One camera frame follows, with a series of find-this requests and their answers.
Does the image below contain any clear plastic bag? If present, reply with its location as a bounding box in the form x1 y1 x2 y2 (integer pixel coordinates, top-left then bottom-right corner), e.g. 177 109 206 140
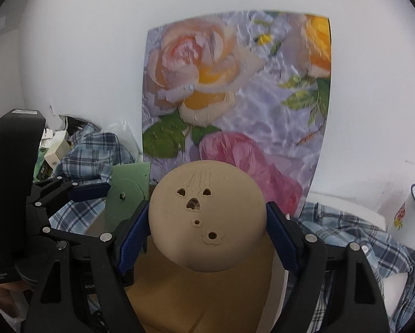
103 121 142 157

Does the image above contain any white enamel mug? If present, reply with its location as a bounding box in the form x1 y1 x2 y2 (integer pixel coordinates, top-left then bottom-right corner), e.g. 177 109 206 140
387 184 415 252

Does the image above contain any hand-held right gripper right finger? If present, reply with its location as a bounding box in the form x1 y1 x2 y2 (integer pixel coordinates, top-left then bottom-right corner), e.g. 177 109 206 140
265 201 390 333

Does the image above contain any green packet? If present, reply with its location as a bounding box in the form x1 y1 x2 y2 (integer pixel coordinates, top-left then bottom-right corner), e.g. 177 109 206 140
34 147 55 181

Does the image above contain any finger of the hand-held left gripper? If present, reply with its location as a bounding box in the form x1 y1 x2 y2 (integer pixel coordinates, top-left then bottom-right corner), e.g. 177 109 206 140
30 176 111 216
41 222 105 247

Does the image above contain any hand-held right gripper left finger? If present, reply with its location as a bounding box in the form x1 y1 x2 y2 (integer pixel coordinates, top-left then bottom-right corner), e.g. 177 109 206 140
22 199 150 333

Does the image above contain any cardboard box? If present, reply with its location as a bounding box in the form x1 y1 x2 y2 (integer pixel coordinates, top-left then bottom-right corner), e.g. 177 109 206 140
86 180 291 333

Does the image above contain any white carton box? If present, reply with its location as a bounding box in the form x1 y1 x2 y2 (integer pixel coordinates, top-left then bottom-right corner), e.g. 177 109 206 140
44 140 72 169

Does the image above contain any green felt sheet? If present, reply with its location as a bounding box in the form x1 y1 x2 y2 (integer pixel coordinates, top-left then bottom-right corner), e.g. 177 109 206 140
105 161 152 223

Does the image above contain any blue plaid shirt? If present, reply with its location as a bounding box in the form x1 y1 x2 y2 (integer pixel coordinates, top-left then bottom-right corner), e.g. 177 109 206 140
49 121 137 243
291 201 415 333

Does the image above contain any floral picture board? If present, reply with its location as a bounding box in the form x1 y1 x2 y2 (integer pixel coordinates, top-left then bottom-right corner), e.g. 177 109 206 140
141 9 333 216

